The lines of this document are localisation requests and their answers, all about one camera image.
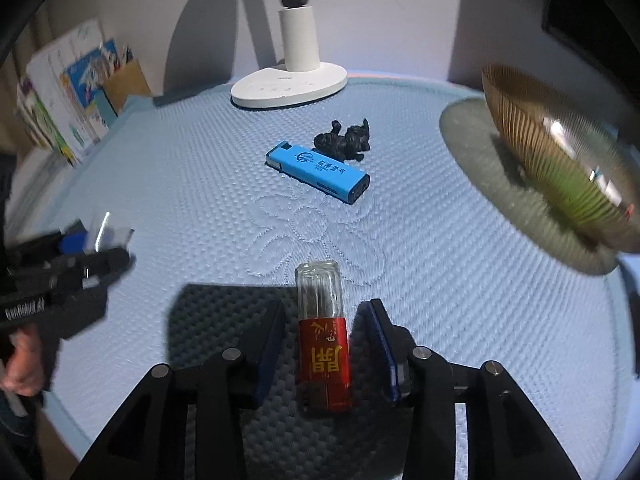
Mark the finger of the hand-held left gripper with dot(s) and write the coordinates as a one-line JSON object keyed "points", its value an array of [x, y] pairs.
{"points": [[72, 243], [105, 262]]}

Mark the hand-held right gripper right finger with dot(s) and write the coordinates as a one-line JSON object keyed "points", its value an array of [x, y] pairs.
{"points": [[387, 360]]}

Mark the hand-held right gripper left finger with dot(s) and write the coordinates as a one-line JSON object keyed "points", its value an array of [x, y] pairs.
{"points": [[270, 355]]}

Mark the shiny clear small object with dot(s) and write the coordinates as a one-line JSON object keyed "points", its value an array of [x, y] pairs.
{"points": [[102, 232]]}

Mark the red lighter with clear end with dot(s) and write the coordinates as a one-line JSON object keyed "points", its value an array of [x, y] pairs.
{"points": [[322, 355]]}

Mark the ribbed amber glass bowl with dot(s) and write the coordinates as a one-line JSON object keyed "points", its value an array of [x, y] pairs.
{"points": [[530, 125]]}

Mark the person's left hand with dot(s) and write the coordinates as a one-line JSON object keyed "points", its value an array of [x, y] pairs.
{"points": [[22, 365]]}

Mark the blue quilted mat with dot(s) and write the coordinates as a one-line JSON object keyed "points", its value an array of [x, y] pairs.
{"points": [[200, 185]]}

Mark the green picture book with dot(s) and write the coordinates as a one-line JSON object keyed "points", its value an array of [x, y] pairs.
{"points": [[42, 120]]}

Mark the person's dark clothing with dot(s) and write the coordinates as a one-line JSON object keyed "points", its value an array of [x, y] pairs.
{"points": [[15, 442]]}

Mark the blue picture book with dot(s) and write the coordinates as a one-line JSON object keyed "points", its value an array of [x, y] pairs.
{"points": [[87, 85]]}

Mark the brown cardboard box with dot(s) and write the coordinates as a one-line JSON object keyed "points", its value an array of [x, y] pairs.
{"points": [[127, 87]]}

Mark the upright books and papers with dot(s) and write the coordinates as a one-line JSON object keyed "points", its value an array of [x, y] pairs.
{"points": [[50, 70]]}

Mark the blue lighter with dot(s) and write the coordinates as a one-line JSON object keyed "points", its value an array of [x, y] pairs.
{"points": [[320, 170]]}

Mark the black animal figurine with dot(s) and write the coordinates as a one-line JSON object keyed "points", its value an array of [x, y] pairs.
{"points": [[345, 142]]}

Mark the light green small object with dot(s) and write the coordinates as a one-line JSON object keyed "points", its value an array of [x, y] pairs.
{"points": [[575, 195]]}

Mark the white desk lamp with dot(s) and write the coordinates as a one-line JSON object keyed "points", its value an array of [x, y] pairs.
{"points": [[300, 35]]}

